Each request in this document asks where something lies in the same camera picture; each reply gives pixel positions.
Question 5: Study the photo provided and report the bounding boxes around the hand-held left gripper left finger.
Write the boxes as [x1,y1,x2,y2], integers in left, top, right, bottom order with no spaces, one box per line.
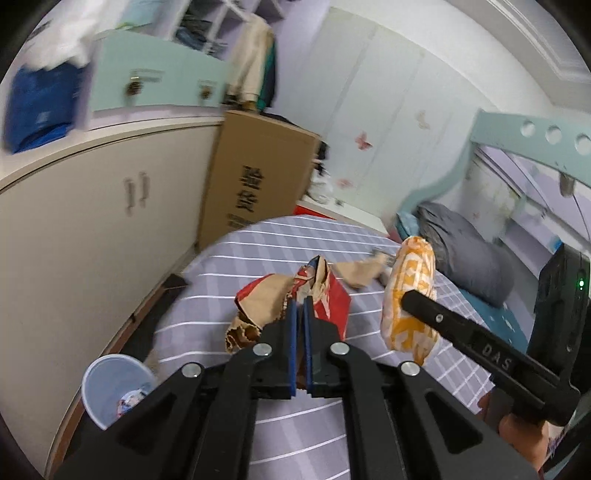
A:
[53,298,298,480]

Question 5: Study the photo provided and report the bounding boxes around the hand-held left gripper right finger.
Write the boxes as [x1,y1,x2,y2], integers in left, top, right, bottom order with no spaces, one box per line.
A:
[302,295,541,480]

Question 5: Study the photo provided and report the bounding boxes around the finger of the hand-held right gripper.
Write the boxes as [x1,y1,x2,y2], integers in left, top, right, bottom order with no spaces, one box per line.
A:
[399,288,580,428]

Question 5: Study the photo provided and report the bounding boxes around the red paper snack bag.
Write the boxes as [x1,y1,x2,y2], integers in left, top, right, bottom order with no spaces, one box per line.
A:
[224,256,352,354]

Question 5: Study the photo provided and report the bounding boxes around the yellow striped snack packet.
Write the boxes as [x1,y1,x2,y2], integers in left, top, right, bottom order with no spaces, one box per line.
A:
[379,235,439,365]

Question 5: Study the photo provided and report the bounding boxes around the blue panda snack packet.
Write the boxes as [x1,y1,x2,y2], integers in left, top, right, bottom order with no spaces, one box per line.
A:
[115,389,148,418]

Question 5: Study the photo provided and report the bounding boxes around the light blue plastic bin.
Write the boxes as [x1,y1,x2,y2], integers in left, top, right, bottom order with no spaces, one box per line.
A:
[82,354,160,431]

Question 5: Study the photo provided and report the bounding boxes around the person's right hand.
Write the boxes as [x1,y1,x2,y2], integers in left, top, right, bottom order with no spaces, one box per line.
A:
[478,394,552,469]

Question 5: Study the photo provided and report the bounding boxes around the teal printed bed sheet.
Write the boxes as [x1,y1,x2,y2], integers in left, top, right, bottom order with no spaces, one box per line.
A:
[462,272,546,356]

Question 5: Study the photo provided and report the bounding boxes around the grey pillow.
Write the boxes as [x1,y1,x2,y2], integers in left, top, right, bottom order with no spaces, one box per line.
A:
[416,202,515,308]

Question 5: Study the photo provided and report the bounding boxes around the grey checkered tablecloth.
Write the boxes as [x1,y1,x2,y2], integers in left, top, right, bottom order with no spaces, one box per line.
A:
[145,215,536,480]

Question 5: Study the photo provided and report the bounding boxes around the brown paper wrapper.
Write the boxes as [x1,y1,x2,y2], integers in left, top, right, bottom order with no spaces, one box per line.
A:
[332,251,398,291]

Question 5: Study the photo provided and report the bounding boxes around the red plastic stool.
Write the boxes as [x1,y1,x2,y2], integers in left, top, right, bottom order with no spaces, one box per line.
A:
[293,205,352,223]

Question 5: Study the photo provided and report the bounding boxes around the white low board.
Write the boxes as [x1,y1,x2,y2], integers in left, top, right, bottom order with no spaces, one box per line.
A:
[295,194,391,236]

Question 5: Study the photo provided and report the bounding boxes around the small white plastic bag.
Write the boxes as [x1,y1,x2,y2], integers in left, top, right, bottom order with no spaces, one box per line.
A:
[309,171,338,204]

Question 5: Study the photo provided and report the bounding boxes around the large cardboard box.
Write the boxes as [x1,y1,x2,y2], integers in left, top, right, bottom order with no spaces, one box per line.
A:
[198,110,322,250]

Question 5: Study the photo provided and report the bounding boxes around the beige low cabinet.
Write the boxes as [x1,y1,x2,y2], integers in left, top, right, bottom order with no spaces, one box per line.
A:
[0,104,227,462]

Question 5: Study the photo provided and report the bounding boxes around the white wardrobe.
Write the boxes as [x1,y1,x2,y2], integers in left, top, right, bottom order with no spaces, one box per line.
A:
[272,7,546,222]

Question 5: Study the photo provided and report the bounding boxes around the green hanging jacket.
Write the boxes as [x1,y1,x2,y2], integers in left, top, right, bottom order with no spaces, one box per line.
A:
[261,41,279,112]

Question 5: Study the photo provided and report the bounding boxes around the narrow teal drawer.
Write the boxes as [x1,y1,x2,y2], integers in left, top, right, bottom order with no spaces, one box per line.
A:
[175,51,234,107]

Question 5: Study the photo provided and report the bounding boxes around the beige hanging jacket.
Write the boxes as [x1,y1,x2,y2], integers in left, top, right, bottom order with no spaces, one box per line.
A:
[226,18,273,112]

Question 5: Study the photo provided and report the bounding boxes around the wide teal drawer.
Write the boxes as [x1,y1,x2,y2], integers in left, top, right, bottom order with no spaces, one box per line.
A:
[90,30,181,112]

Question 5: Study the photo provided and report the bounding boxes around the blue woven bag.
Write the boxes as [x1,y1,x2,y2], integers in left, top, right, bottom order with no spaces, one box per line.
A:
[2,62,90,155]

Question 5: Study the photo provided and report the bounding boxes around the white paper bag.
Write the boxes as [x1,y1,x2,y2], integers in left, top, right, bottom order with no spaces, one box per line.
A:
[28,0,112,70]

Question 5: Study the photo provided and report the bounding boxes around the teal bunk bed frame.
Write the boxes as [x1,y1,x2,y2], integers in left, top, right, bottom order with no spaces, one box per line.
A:
[394,108,591,259]

